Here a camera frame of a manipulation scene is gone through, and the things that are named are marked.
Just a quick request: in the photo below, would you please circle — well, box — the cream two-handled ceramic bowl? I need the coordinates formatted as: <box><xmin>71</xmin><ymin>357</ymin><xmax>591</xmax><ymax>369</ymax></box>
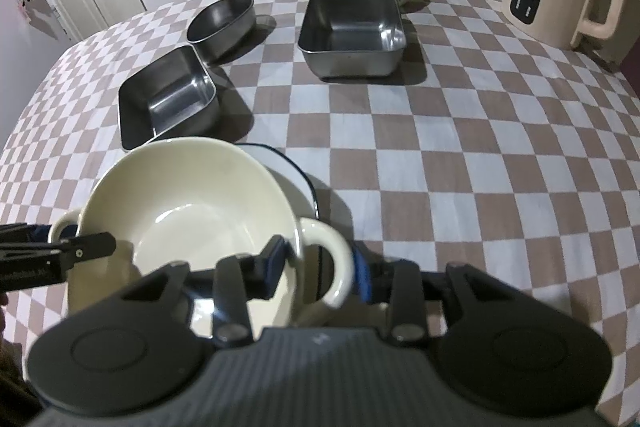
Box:
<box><xmin>49</xmin><ymin>136</ymin><xmax>355</xmax><ymax>334</ymax></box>

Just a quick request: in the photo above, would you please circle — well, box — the white square plate black rim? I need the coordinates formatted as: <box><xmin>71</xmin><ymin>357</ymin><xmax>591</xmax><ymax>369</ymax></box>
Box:
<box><xmin>239</xmin><ymin>143</ymin><xmax>320</xmax><ymax>220</ymax></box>

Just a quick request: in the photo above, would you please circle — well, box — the small square steel tray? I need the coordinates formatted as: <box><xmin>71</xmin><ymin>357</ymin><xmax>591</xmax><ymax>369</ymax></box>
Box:
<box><xmin>118</xmin><ymin>46</ymin><xmax>220</xmax><ymax>150</ymax></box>

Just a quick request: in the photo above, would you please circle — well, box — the rounded steel bowl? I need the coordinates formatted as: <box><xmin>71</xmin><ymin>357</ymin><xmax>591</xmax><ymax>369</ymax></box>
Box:
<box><xmin>186</xmin><ymin>0</ymin><xmax>256</xmax><ymax>64</ymax></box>

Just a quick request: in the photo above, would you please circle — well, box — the large square steel tray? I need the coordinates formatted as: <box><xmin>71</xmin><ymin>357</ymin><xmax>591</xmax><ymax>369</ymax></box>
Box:
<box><xmin>297</xmin><ymin>0</ymin><xmax>407</xmax><ymax>79</ymax></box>

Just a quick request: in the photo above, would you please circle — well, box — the checkered tablecloth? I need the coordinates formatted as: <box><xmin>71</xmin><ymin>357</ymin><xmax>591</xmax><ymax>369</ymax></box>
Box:
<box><xmin>1</xmin><ymin>0</ymin><xmax>639</xmax><ymax>425</ymax></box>

